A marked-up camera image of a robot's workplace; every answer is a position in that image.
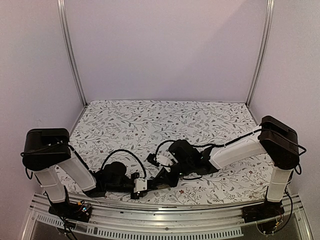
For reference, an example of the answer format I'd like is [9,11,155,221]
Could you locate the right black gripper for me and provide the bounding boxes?
[154,161,193,189]

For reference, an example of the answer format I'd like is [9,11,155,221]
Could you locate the white grey remote control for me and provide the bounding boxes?
[155,184,170,190]

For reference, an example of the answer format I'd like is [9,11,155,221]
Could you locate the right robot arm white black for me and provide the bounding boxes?
[154,115,301,218]

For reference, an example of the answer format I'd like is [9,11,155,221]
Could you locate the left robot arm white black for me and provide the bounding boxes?
[20,128,149,217]

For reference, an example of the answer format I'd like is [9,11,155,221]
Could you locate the floral patterned table mat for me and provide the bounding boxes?
[70,100,273,205]

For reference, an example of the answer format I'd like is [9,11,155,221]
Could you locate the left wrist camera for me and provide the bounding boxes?
[133,178,148,193]

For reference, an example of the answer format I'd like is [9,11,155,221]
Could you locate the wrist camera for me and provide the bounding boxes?
[146,153,173,167]
[133,178,148,193]

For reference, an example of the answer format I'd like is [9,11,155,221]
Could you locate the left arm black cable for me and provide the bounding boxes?
[99,149,147,180]

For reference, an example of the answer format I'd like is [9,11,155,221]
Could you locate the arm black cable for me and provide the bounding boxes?
[154,124,308,176]
[99,149,147,180]

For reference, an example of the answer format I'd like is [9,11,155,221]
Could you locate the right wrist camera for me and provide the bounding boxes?
[146,153,173,167]

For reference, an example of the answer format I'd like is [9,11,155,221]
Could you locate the aluminium front rail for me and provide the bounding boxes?
[19,193,314,240]

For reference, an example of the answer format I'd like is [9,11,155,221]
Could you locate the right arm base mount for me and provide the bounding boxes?
[241,199,285,223]

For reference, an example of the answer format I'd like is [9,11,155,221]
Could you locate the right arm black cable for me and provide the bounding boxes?
[154,124,308,176]

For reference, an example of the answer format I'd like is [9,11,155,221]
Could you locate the left aluminium frame post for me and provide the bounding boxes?
[57,0,88,108]

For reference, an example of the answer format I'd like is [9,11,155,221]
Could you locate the aluminium frame post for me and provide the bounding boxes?
[245,0,275,108]
[57,0,88,108]

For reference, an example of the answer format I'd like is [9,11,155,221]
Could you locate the right aluminium frame post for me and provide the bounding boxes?
[245,0,275,108]

